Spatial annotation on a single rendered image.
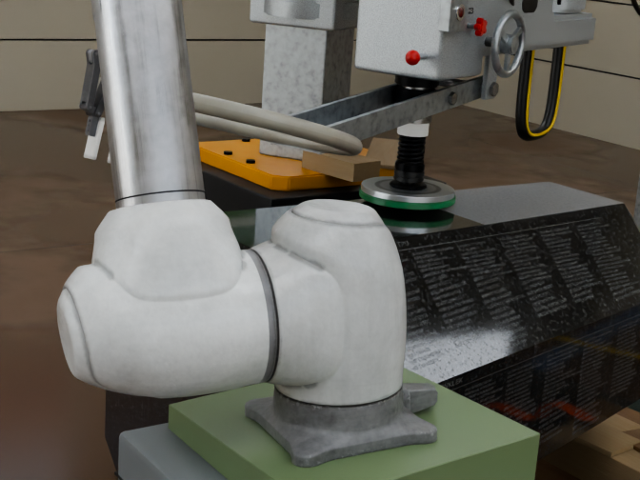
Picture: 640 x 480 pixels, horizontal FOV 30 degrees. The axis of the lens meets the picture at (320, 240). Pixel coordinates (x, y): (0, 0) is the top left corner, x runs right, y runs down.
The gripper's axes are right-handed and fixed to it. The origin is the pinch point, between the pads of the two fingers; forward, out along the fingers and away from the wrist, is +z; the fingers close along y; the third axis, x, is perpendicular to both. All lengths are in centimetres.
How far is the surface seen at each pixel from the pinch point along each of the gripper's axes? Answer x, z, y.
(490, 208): 7, -6, 107
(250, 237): 11.5, 11.5, 43.9
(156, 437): -51, 35, -15
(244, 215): 26, 8, 53
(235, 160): 90, -5, 96
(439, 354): -19, 25, 71
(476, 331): -18, 20, 82
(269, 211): 26, 6, 59
